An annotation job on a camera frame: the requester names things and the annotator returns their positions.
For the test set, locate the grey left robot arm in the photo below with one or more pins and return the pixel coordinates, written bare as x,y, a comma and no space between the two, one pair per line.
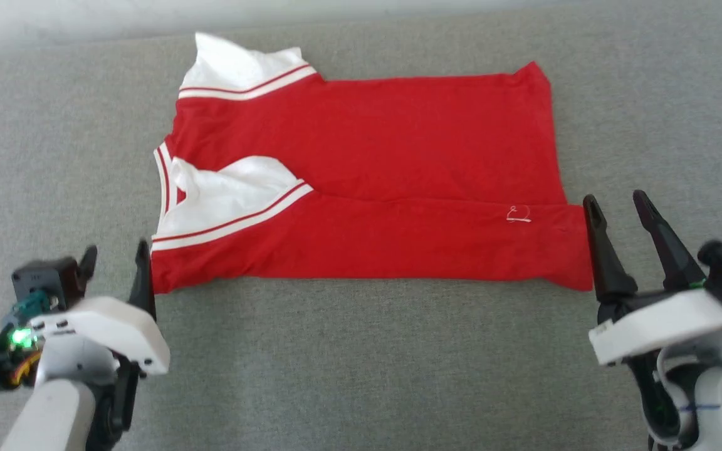
47,419

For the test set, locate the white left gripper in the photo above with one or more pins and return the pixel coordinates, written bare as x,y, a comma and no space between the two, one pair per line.
104,332

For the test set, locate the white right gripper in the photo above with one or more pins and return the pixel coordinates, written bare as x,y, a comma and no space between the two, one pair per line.
662,326

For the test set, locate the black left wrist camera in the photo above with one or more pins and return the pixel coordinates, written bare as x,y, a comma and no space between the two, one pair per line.
47,279

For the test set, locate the red and white shirt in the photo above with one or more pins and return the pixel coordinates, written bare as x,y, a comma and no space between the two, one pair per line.
398,138

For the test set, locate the grey-green fabric sofa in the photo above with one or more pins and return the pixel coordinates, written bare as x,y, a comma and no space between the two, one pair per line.
367,363

